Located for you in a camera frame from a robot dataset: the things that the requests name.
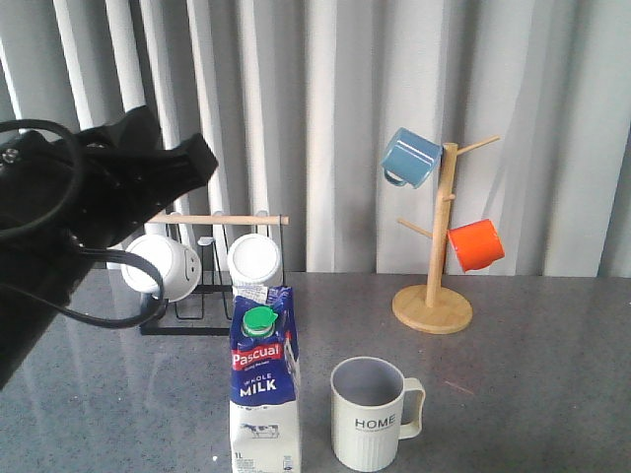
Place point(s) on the grey white curtain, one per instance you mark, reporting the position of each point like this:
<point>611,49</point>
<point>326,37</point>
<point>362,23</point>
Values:
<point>298,99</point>

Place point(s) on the wooden mug tree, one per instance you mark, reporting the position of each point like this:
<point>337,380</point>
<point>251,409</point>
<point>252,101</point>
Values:
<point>430,307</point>

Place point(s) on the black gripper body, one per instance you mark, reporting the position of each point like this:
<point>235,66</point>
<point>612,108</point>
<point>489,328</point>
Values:
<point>97,185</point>

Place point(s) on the white mug left on rack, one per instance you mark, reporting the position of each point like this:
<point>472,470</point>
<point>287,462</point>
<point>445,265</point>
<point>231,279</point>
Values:
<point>178,264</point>

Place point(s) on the cream HOME mug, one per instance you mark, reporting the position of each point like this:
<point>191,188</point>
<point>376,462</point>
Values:
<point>373,408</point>

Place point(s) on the orange enamel mug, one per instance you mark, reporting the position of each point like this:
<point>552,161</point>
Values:
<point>476,245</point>

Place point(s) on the blue white milk carton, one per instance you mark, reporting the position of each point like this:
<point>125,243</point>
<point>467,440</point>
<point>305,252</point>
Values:
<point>264,418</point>

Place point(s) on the black wire mug rack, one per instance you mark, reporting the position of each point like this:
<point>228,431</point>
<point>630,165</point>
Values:
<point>207,311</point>

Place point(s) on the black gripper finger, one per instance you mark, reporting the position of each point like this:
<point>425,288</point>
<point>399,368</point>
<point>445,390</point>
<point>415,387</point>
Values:
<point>173,173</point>

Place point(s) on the blue enamel mug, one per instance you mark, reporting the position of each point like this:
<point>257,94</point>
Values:
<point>409,158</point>

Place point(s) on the white ribbed mug on rack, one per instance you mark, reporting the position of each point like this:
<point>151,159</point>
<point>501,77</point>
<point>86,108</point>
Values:
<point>254,259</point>

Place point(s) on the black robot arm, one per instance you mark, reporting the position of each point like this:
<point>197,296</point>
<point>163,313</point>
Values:
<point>37,283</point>

